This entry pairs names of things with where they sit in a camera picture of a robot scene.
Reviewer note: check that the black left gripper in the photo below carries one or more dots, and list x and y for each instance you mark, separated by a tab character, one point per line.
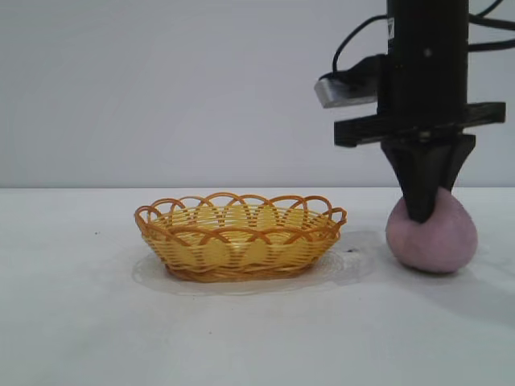
426	72

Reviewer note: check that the pink soft peach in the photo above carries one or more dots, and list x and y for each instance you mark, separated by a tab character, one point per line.
434	245

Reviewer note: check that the yellow woven plastic basket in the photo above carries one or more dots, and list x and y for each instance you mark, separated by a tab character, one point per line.
241	251

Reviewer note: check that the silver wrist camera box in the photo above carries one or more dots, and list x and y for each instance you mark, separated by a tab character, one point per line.
342	94

